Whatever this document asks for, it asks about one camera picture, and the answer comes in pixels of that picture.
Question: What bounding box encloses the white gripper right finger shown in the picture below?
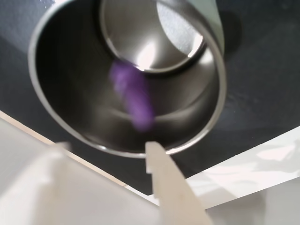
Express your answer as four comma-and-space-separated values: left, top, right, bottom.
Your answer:
145, 141, 214, 225

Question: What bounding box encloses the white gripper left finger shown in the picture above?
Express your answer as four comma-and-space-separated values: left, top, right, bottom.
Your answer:
0, 141, 72, 225

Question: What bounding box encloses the purple pen grip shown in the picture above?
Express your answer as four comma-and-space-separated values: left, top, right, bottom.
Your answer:
109, 60, 155, 132

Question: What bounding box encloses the stainless steel cup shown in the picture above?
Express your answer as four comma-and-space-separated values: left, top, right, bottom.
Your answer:
27, 0, 227, 159

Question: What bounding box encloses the black table mat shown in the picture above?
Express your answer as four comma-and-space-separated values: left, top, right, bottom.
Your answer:
0, 0, 300, 196

